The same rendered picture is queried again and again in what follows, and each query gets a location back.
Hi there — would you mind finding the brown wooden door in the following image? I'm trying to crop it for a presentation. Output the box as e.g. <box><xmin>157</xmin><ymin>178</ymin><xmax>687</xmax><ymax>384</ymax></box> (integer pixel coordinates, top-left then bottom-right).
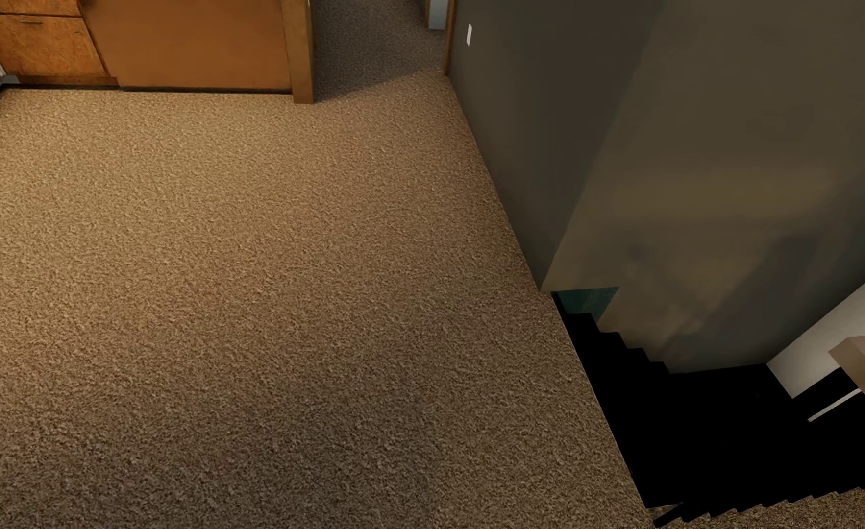
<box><xmin>79</xmin><ymin>0</ymin><xmax>294</xmax><ymax>94</ymax></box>

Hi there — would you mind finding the teal panel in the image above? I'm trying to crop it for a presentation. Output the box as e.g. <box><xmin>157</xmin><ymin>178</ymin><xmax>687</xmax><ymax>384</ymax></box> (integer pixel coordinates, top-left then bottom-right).
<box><xmin>552</xmin><ymin>287</ymin><xmax>620</xmax><ymax>321</ymax></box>

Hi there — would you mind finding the white box block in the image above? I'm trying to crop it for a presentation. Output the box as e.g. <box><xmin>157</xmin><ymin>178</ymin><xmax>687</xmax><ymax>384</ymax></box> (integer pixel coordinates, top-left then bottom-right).
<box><xmin>766</xmin><ymin>269</ymin><xmax>865</xmax><ymax>399</ymax></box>

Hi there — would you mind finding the wooden drawer cabinet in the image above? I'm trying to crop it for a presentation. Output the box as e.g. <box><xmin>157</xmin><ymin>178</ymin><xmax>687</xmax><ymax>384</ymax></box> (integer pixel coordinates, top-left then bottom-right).
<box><xmin>0</xmin><ymin>0</ymin><xmax>117</xmax><ymax>127</ymax></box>

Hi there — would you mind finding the wooden door frame post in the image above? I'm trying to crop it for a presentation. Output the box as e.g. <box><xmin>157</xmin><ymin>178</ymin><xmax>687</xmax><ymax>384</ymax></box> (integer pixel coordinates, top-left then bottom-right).
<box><xmin>281</xmin><ymin>0</ymin><xmax>316</xmax><ymax>104</ymax></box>

